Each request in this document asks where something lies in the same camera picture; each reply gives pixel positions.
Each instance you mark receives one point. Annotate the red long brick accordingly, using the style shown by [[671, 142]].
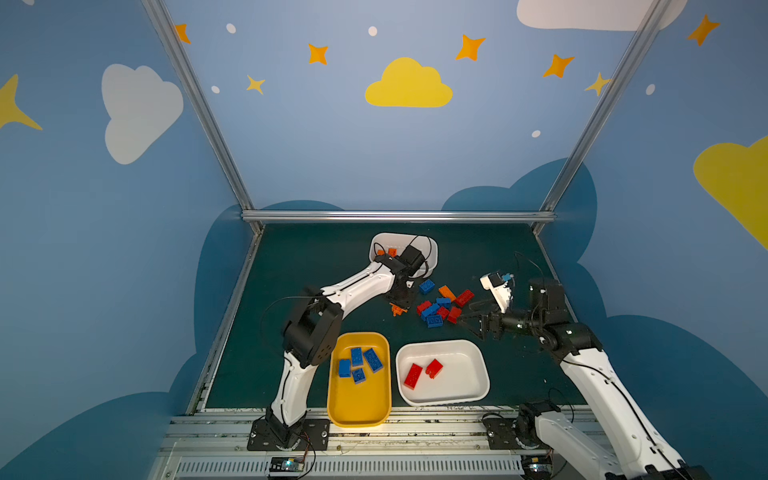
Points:
[[423, 307]]

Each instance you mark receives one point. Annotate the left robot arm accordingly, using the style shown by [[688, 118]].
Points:
[[398, 265]]

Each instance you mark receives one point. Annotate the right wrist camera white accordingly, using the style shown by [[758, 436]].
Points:
[[501, 286]]

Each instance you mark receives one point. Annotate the blue 2x4 brick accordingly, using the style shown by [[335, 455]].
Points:
[[372, 359]]

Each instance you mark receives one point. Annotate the far white plastic bin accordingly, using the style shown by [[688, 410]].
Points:
[[398, 241]]

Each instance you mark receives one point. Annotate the orange 2x4 plate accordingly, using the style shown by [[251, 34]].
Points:
[[445, 292]]

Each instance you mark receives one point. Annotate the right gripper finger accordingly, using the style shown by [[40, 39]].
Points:
[[470, 328], [478, 308]]

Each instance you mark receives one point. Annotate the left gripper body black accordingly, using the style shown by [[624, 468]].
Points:
[[400, 291]]

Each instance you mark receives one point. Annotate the red 2x4 lego brick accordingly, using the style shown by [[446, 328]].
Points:
[[413, 375]]

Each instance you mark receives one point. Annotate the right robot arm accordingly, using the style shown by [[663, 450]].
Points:
[[638, 450]]

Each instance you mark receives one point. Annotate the white plastic bin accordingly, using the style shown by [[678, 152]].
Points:
[[398, 241], [464, 377]]

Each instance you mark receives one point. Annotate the small blue 2x2 brick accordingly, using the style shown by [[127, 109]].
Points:
[[358, 376]]

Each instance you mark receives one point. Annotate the near white plastic bin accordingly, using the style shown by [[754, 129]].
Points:
[[464, 377]]

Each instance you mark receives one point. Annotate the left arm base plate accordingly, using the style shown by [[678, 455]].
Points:
[[311, 433]]

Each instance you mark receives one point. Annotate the red cube brick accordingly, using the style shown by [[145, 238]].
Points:
[[433, 368]]

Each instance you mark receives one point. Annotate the right circuit board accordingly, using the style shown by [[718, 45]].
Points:
[[536, 468]]

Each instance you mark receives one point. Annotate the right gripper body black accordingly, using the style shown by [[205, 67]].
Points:
[[488, 323]]

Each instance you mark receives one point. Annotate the blue 2x3 lego brick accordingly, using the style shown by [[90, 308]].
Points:
[[356, 357]]

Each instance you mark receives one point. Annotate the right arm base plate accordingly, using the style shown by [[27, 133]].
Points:
[[519, 433]]

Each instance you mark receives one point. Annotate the yellow plastic bin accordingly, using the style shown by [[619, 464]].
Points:
[[359, 390]]

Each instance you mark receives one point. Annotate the circuit board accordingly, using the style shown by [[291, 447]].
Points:
[[536, 468], [285, 467]]

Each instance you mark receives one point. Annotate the left circuit board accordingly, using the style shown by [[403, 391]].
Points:
[[285, 467]]

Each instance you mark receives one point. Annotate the orange lego chassis piece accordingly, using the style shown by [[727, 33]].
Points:
[[397, 310]]

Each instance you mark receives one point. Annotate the red sloped brick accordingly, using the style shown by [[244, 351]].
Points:
[[454, 315]]

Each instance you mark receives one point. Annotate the large red lego plate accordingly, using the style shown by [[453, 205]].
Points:
[[464, 298]]

